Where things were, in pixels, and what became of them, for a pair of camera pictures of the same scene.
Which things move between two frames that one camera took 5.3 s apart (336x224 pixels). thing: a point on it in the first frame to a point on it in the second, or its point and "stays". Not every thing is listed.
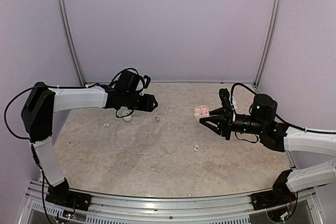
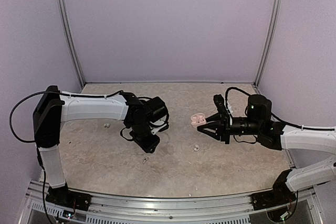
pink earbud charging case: x=201 y=112 to x=198 y=119
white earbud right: x=196 y=146 stays
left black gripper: x=147 y=105 to x=148 y=146
